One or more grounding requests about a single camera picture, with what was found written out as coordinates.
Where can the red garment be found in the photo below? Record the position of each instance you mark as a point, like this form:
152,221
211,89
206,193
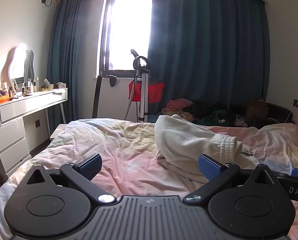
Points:
155,91

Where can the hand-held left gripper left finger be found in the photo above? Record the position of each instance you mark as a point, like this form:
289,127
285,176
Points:
89,166

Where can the black steamer mitt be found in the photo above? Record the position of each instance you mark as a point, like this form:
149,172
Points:
112,80

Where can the white wavy mirror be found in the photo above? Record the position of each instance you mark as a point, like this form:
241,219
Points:
17,62

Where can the garment steamer stand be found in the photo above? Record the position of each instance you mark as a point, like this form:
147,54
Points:
142,92

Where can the black framed folding board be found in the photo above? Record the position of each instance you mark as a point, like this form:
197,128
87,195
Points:
97,97

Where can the brown cardboard box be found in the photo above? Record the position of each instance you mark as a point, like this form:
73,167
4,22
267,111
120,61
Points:
257,108

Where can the black sofa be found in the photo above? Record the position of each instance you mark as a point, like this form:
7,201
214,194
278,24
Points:
280,115

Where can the white sweatpants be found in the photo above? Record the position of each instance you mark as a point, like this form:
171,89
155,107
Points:
184,140

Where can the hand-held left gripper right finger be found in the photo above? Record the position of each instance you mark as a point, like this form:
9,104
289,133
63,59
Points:
210,167

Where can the gold box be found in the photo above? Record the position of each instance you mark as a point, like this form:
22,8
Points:
49,87

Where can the pile of clothes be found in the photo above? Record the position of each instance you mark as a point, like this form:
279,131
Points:
206,112

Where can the window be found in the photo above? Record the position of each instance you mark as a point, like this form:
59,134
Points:
129,30

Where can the group of cosmetic bottles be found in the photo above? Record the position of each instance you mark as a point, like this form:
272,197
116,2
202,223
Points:
30,86

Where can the white box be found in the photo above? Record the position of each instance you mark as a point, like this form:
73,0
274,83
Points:
60,85

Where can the white stool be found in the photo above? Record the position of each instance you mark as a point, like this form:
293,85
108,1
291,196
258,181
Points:
57,131

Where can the pink and white bed blanket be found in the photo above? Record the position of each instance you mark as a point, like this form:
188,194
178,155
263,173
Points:
114,142

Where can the dark wall outlet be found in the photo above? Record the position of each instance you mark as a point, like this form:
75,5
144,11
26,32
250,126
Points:
37,123

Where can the white dressing desk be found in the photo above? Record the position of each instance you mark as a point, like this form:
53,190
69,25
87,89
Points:
26,105

